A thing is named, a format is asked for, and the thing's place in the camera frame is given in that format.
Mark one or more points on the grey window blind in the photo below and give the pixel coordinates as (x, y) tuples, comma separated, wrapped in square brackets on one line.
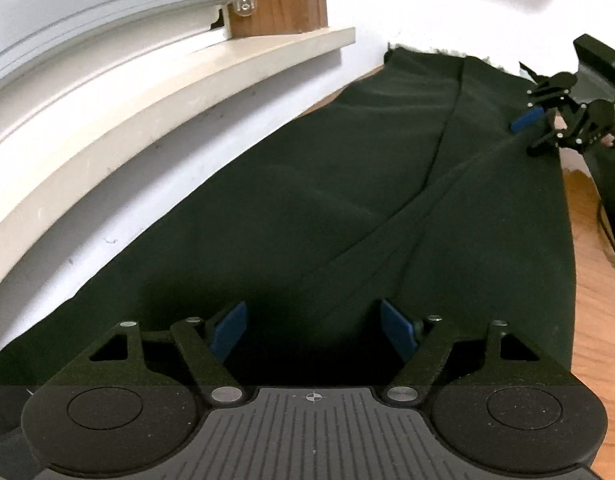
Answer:
[(87, 5)]

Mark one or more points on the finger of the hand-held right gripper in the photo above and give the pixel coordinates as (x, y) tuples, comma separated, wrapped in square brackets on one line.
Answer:
[(527, 121), (587, 125)]

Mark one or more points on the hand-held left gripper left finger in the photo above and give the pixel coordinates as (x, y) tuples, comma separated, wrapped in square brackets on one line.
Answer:
[(230, 332)]

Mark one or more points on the dark green pants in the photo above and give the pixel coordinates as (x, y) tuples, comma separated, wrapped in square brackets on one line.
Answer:
[(337, 200)]

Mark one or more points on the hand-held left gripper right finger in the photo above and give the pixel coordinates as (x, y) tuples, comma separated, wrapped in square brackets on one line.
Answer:
[(397, 331)]

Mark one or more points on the white window frame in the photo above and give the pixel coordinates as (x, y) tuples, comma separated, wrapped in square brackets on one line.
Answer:
[(62, 90)]

